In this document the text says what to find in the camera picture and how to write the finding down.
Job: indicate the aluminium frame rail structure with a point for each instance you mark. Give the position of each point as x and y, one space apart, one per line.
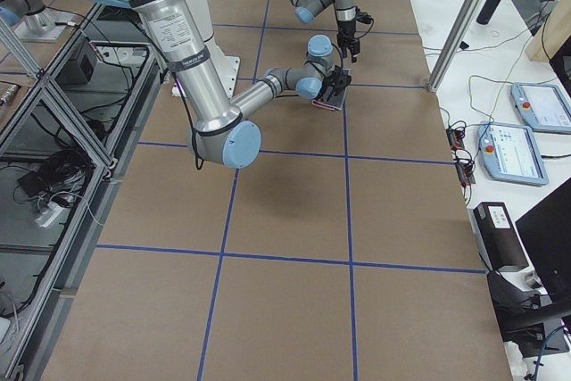
67 144

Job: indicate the black water bottle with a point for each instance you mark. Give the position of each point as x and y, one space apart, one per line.
487 11

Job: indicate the black box with label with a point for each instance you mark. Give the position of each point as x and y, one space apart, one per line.
503 251

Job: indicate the white power strip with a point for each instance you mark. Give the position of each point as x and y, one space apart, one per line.
49 215

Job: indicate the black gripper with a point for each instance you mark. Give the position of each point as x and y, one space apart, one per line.
337 82
345 29

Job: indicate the near teach pendant tablet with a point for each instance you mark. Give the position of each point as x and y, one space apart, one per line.
510 154

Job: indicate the pink towel with white trim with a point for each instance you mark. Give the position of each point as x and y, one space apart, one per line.
330 99

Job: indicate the black monitor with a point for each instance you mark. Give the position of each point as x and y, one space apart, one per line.
545 233

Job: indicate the small circuit board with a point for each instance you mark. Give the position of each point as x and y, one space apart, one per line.
456 138

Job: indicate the black power adapter box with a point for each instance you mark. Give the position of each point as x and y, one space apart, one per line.
80 67

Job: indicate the aluminium frame post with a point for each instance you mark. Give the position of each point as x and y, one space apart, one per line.
459 29

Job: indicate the teach pendant tablet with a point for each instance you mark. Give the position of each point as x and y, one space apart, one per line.
543 107
510 154

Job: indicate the far teach pendant tablet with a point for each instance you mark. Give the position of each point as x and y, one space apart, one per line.
543 107

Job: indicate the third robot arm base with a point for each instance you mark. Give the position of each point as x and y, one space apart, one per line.
33 21

